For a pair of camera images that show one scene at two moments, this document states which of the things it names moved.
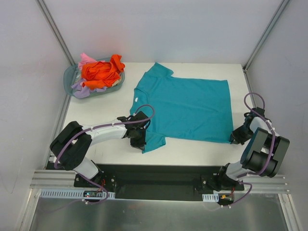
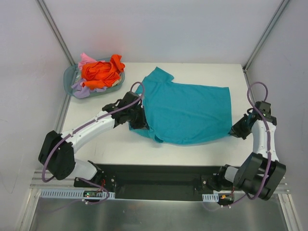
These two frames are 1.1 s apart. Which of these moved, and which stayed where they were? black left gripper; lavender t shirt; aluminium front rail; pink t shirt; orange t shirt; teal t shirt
Moved: black left gripper; teal t shirt
Stayed: aluminium front rail; pink t shirt; orange t shirt; lavender t shirt
